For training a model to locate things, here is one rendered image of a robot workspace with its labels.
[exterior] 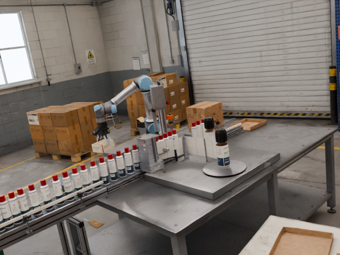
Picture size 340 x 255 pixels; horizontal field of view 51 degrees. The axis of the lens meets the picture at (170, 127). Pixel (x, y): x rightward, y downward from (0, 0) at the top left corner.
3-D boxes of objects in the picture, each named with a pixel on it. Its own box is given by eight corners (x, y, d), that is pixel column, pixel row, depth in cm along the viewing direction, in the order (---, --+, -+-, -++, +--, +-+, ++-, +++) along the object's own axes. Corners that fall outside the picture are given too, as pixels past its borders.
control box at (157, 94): (154, 110, 291) (151, 87, 286) (152, 107, 307) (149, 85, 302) (166, 108, 292) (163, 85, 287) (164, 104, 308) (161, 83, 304)
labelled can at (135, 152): (137, 171, 275) (133, 146, 270) (133, 170, 279) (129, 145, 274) (142, 169, 278) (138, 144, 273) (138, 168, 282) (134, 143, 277)
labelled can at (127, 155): (130, 175, 270) (125, 149, 265) (126, 173, 274) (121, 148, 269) (135, 172, 273) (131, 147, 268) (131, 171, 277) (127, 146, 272)
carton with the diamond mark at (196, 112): (206, 134, 359) (203, 108, 353) (188, 132, 376) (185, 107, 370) (224, 126, 379) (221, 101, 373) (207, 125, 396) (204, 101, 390)
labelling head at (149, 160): (151, 173, 267) (145, 140, 260) (139, 170, 276) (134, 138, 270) (164, 167, 276) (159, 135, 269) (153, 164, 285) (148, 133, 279)
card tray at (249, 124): (250, 131, 356) (250, 127, 355) (229, 128, 375) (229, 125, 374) (266, 123, 376) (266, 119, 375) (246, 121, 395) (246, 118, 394)
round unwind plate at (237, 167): (228, 180, 234) (228, 178, 234) (194, 172, 256) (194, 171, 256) (254, 165, 254) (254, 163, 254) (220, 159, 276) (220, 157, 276)
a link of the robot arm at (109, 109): (115, 102, 323) (102, 104, 321) (116, 104, 313) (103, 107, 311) (116, 111, 326) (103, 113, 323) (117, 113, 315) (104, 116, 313)
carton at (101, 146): (102, 153, 311) (100, 145, 309) (92, 152, 319) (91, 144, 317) (115, 147, 323) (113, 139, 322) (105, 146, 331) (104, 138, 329)
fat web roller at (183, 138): (186, 160, 284) (183, 137, 280) (182, 159, 287) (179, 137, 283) (190, 158, 287) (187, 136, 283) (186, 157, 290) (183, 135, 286)
